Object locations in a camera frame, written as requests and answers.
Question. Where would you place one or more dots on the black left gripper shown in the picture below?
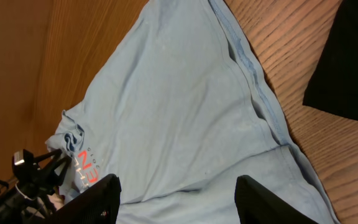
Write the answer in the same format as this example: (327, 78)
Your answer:
(34, 181)

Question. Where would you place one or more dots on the black t-shirt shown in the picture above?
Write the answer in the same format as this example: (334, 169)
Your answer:
(333, 87)

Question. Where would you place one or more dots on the light blue printed t-shirt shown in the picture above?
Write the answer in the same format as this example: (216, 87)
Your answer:
(179, 111)

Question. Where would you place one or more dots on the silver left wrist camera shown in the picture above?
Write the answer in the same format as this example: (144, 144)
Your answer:
(21, 159)

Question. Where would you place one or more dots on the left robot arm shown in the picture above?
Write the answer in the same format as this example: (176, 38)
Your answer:
(26, 200)

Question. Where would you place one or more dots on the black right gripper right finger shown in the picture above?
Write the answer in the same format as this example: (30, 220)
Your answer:
(257, 205)

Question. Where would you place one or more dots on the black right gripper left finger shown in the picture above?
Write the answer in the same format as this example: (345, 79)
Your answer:
(97, 205)

